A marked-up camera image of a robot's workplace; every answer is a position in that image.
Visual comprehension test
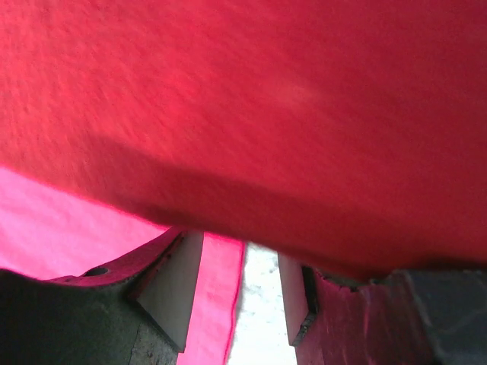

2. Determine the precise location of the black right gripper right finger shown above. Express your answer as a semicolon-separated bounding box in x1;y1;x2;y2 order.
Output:
279;255;486;365

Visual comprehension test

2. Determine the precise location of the hot pink t-shirt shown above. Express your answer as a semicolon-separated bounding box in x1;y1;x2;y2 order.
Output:
0;0;487;365

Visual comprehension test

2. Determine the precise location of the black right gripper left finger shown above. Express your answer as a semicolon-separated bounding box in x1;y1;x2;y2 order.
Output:
1;228;203;364

